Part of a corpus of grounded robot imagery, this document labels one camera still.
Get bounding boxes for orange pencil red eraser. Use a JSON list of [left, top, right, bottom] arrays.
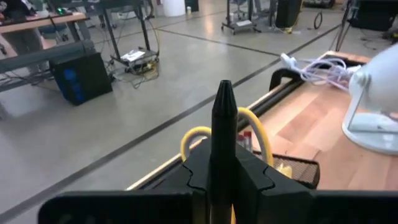
[[243, 130, 253, 153]]

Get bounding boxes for white desk lamp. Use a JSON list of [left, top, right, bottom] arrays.
[[341, 43, 398, 156]]

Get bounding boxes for white cylinder bin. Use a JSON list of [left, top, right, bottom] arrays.
[[162, 0, 187, 17]]

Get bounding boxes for black equipment case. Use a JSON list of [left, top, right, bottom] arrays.
[[348, 0, 398, 32]]

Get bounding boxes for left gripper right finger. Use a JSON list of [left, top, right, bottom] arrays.
[[234, 143, 313, 224]]

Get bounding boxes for black mesh desk organizer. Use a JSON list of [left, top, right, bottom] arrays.
[[252, 150, 321, 190]]

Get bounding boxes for black aluminium rig frame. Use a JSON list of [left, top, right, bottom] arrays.
[[126, 57, 361, 191]]

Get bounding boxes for black rolling stand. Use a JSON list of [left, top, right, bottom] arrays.
[[99, 0, 160, 74]]

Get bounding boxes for wooden top workbench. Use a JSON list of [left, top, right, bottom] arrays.
[[0, 11, 96, 94]]

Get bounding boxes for black floor cabinet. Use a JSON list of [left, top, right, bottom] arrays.
[[275, 0, 303, 29]]

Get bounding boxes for grey rolling cart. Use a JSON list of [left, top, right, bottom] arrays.
[[221, 0, 262, 35]]

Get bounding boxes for white paper sheet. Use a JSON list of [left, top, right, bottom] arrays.
[[120, 49, 146, 62]]

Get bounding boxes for yellow sticky notes pad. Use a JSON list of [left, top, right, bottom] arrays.
[[276, 162, 294, 179]]

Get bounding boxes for yellow handled scissors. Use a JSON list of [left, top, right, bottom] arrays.
[[180, 107, 274, 224]]

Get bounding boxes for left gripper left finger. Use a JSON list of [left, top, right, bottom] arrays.
[[146, 138, 213, 224]]

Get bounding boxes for white lamp cable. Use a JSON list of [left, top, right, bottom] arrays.
[[279, 52, 363, 93]]

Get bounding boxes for black pen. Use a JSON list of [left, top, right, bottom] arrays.
[[208, 80, 239, 224]]

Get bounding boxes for black cable loop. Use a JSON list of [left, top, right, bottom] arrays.
[[313, 10, 323, 30]]

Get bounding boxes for black tripod leg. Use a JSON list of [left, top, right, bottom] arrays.
[[335, 0, 356, 53]]

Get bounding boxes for black computer tower blue light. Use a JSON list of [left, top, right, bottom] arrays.
[[49, 51, 114, 106]]

